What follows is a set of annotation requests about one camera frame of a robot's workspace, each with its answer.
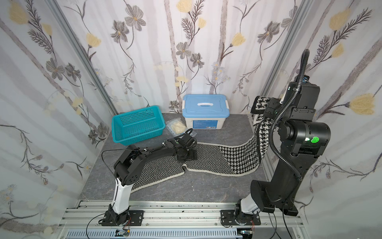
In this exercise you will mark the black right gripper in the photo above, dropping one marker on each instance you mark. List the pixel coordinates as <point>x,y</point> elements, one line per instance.
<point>271,107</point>

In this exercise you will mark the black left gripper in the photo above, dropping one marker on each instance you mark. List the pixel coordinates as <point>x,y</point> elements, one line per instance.
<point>185,152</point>

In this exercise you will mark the black white knitted scarf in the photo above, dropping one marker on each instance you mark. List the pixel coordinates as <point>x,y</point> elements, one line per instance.
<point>215,159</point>

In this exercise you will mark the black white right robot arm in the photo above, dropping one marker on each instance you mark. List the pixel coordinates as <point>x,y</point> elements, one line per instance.
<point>303,142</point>

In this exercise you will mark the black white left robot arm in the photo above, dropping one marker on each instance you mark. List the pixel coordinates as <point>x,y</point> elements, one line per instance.
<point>130,166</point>

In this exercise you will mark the teal plastic basket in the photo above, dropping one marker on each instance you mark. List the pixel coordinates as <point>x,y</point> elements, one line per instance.
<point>136,126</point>

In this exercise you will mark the clear bag with gloves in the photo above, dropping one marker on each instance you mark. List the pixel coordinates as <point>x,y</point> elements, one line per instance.
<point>177,128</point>

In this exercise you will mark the white box blue lid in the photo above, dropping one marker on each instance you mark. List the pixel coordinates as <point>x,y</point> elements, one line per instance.
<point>205,111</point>

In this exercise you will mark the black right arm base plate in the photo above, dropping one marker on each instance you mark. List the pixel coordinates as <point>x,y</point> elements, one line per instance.
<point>237,218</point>

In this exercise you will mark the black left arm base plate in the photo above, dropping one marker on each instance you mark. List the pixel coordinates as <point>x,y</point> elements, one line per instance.
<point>134,218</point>

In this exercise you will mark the aluminium corner post right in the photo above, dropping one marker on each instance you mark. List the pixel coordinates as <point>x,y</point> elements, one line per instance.
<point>271,33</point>

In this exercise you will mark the aluminium corner post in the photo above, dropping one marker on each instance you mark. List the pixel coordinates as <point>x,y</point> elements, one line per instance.
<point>80,51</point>
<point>271,33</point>

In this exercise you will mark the aluminium corner post left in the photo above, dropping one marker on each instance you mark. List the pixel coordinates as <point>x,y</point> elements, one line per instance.
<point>80,51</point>

